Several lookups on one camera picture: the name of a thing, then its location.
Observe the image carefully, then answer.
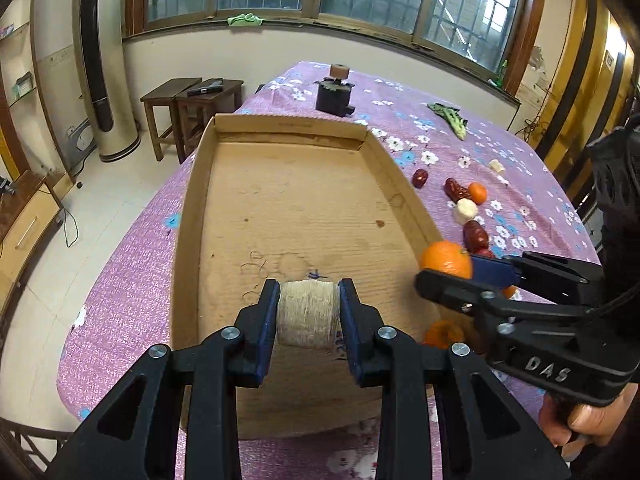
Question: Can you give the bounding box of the black cylinder motor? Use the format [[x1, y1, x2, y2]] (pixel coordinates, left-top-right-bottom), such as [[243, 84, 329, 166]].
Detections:
[[315, 76, 357, 118]]

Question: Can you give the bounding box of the large orange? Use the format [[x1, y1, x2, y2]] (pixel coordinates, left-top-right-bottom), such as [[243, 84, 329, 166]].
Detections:
[[424, 320, 468, 351], [419, 241, 473, 281]]

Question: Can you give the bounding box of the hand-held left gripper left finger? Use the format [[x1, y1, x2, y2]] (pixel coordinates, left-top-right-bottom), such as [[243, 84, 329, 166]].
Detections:
[[47, 279, 281, 480]]

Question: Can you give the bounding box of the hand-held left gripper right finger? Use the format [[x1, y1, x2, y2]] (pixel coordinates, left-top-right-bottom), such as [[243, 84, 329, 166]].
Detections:
[[338, 278, 573, 480]]

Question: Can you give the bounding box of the person's right hand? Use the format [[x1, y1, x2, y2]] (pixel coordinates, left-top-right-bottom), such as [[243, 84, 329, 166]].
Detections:
[[537, 382, 640, 461]]

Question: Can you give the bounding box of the wall shelf unit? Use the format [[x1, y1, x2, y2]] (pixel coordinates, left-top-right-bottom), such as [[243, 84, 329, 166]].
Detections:
[[0, 15, 46, 176]]

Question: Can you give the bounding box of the tower air conditioner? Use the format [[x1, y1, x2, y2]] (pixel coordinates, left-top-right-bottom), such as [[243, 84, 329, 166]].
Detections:
[[72, 0, 142, 163]]

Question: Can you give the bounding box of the wooden tv cabinet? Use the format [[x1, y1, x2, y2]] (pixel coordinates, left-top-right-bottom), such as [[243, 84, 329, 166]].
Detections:
[[0, 170, 66, 321]]

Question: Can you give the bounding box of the cardboard box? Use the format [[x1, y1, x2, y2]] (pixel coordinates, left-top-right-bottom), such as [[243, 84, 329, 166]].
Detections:
[[170, 112, 446, 441]]

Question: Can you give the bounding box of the yellow wooden door frame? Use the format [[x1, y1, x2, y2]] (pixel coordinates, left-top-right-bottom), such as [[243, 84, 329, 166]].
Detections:
[[537, 0, 640, 211]]

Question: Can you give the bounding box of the dark wooden stool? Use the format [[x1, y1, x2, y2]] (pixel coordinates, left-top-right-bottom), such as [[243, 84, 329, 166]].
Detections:
[[175, 79, 245, 165], [140, 77, 203, 163]]

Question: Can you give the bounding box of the black floor cable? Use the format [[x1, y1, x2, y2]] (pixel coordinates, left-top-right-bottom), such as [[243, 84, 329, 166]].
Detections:
[[45, 172, 81, 248]]

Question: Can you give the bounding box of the green bitter gourd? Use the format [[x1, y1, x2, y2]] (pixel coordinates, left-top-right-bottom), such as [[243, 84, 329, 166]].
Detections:
[[427, 102, 470, 141]]

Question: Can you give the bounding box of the gray flat device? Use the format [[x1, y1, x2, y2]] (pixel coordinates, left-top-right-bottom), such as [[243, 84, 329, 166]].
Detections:
[[64, 120, 98, 171]]

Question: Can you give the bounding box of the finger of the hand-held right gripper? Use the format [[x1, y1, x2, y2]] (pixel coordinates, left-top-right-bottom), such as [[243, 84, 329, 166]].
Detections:
[[470, 251, 604, 306], [414, 269, 506, 322]]

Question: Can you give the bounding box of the dark wooden chair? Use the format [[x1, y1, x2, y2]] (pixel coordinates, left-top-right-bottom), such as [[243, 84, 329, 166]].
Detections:
[[0, 417, 66, 480]]

